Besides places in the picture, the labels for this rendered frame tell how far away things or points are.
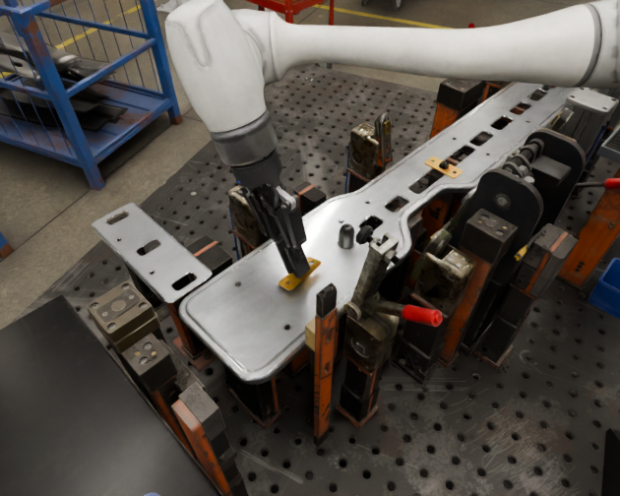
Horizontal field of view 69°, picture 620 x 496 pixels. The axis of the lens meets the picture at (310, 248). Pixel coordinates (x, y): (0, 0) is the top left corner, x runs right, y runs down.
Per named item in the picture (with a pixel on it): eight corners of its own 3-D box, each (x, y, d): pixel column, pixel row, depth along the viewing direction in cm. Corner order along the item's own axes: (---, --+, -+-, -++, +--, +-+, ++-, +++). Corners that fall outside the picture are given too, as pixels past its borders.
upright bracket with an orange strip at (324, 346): (323, 432, 94) (331, 280, 57) (328, 437, 93) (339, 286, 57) (313, 442, 92) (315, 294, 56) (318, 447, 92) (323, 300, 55)
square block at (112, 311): (174, 379, 102) (128, 277, 75) (196, 403, 98) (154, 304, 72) (144, 403, 98) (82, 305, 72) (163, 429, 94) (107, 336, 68)
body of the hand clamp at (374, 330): (353, 389, 100) (368, 291, 74) (377, 410, 97) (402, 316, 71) (335, 407, 97) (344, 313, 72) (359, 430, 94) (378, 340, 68)
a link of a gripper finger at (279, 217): (276, 181, 72) (280, 181, 71) (301, 237, 78) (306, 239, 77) (257, 194, 71) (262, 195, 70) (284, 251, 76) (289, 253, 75)
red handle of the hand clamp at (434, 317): (364, 287, 73) (446, 303, 60) (369, 299, 74) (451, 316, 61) (346, 303, 71) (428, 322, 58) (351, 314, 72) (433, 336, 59)
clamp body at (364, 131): (353, 217, 138) (363, 114, 113) (385, 236, 132) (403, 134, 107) (333, 231, 134) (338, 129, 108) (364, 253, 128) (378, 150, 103)
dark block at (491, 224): (433, 337, 109) (481, 206, 78) (459, 354, 106) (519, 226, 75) (421, 349, 107) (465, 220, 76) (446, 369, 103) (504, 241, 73)
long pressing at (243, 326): (533, 59, 147) (535, 54, 145) (605, 83, 136) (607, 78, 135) (169, 309, 80) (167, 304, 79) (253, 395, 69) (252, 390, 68)
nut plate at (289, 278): (309, 257, 85) (307, 252, 85) (323, 263, 83) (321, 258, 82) (277, 284, 82) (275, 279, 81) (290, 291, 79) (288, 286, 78)
